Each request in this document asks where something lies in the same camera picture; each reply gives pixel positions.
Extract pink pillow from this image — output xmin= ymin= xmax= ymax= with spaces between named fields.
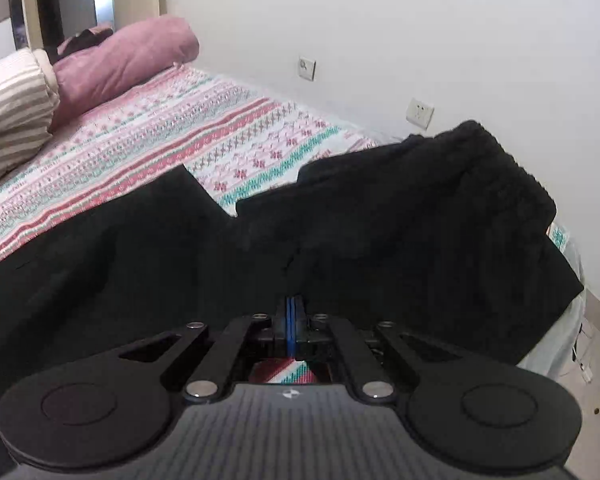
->
xmin=50 ymin=15 xmax=201 ymax=131

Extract mirror with beige frame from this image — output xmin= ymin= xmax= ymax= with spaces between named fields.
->
xmin=9 ymin=0 xmax=117 ymax=58

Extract patterned pink bed sheet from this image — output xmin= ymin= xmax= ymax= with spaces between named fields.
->
xmin=0 ymin=62 xmax=570 ymax=386

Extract dark cloth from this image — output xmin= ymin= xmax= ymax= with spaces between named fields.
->
xmin=57 ymin=27 xmax=115 ymax=57

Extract white cable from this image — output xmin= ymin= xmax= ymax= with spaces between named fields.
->
xmin=571 ymin=317 xmax=595 ymax=385

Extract black pants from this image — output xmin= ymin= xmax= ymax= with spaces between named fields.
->
xmin=0 ymin=120 xmax=585 ymax=471

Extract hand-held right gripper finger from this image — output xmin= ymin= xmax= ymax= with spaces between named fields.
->
xmin=118 ymin=296 xmax=294 ymax=406
xmin=292 ymin=296 xmax=462 ymax=406

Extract striped beige pillow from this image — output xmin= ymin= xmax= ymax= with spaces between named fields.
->
xmin=0 ymin=47 xmax=61 ymax=188

